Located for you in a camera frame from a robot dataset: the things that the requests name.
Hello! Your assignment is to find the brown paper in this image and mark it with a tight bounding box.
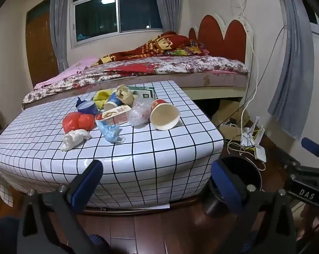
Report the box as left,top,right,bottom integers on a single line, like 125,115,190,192
115,84,135,105

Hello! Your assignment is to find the white cable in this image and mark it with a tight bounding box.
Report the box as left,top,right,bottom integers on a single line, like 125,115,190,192
226,0,267,172

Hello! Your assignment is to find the black round trash bin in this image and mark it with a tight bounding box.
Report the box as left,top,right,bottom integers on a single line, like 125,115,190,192
206,156,263,216

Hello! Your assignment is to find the red printed blanket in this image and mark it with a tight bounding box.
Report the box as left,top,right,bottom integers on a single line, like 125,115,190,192
92,31,210,66

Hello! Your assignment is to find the flat white router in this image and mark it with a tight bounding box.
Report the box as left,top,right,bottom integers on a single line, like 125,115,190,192
254,148,267,163

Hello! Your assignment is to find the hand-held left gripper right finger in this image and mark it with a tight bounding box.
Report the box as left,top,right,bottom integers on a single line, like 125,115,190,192
210,160,300,254

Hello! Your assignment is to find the grey curtain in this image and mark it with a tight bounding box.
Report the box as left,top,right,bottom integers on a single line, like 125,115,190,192
268,0,319,140
153,0,186,36
50,0,70,73

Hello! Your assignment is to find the black cable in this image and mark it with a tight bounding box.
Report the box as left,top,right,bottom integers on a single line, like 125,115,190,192
243,25,288,112

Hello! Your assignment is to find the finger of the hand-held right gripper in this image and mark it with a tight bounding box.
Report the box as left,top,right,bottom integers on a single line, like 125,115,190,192
301,137,319,168

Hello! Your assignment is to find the blue paper cup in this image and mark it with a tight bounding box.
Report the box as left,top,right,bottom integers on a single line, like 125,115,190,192
104,100,123,112

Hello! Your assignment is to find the glass window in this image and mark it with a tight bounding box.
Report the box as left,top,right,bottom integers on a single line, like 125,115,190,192
306,11,319,36
71,0,181,48

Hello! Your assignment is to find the printed snack packet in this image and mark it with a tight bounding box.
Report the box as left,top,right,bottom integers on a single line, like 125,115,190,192
97,104,132,125

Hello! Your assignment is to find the white tissue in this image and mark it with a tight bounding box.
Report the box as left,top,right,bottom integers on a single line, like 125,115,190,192
60,129,92,152

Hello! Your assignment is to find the clear plastic bag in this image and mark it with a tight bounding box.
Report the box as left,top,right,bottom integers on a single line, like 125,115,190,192
128,95,153,127

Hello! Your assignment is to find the brown wooden door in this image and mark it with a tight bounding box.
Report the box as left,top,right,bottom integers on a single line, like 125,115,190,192
26,0,60,88

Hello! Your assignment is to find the white checkered tablecloth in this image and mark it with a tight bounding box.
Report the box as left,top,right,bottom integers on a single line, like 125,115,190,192
0,80,225,209

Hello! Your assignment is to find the blue cloth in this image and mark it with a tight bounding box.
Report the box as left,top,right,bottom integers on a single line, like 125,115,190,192
75,97,99,115

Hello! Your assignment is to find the green and white box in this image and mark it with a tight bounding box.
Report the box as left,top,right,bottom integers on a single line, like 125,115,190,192
129,86,156,101

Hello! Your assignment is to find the orange plastic bag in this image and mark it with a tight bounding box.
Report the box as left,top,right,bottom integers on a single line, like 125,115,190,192
62,112,96,133

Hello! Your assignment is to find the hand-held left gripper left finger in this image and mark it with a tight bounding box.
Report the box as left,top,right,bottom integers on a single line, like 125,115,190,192
17,160,104,254

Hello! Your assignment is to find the pink sheet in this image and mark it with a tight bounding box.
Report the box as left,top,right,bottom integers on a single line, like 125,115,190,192
34,55,99,89

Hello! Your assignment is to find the cardboard box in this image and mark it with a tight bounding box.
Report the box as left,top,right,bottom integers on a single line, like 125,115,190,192
212,100,251,141

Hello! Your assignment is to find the white router with antennas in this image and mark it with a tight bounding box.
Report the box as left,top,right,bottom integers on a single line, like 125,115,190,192
240,116,265,149

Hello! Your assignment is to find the bed with red headboard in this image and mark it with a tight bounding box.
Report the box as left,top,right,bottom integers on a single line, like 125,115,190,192
21,14,255,111

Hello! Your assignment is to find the red paper cup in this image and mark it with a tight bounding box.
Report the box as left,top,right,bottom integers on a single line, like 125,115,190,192
150,99,181,131

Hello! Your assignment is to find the blue slipper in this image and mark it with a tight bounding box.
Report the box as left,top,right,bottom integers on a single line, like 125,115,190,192
87,233,108,250

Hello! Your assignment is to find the yellow towel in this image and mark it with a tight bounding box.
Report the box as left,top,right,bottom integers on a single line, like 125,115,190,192
93,90,115,109

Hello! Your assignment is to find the yellow cable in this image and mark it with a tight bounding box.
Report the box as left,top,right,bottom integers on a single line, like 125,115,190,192
241,127,266,151

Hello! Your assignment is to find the person's right hand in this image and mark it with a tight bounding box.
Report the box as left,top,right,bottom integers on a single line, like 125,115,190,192
301,205,319,233

